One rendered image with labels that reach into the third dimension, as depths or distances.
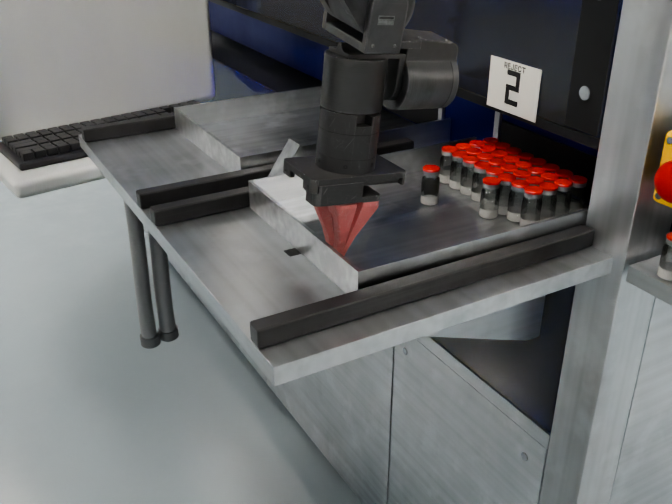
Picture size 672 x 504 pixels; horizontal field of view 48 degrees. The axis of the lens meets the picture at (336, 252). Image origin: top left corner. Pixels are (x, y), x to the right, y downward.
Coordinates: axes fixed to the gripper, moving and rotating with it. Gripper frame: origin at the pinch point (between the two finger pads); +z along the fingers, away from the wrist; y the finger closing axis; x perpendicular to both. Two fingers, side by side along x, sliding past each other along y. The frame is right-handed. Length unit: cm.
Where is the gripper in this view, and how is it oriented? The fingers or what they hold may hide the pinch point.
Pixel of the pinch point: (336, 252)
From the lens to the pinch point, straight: 75.5
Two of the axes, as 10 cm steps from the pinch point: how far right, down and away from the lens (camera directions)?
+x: -4.8, -4.0, 7.8
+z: -0.9, 9.1, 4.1
